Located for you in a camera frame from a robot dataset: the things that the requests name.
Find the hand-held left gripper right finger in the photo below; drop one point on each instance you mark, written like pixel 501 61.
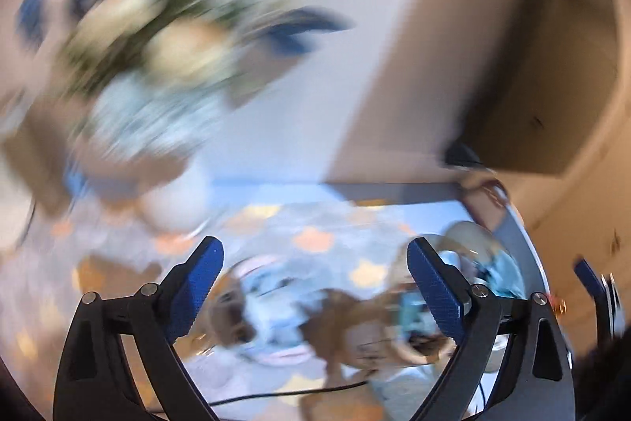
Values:
pixel 436 293

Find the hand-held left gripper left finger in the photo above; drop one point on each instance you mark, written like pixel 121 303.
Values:
pixel 197 288

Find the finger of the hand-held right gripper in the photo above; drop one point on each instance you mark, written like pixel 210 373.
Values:
pixel 589 278

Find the brown soft object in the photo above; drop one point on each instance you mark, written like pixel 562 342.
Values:
pixel 118 275

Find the cream and blue plush toy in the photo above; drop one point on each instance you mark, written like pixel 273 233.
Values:
pixel 473 238

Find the light blue plush toy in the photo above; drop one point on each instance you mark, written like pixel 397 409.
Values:
pixel 266 302

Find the white round plush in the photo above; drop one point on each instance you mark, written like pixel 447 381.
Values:
pixel 175 201

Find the brown plush toy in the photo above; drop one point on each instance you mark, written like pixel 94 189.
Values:
pixel 340 317

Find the brown handbag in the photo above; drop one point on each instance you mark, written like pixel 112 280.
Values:
pixel 485 199

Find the grey printed mat orange clouds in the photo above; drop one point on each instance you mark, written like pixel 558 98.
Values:
pixel 320 223

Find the blue patterned vase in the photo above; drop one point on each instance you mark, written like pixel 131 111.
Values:
pixel 153 120

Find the cardboard box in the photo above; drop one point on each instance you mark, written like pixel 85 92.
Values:
pixel 468 46

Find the artificial flower bouquet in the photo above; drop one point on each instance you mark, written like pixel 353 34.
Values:
pixel 162 31

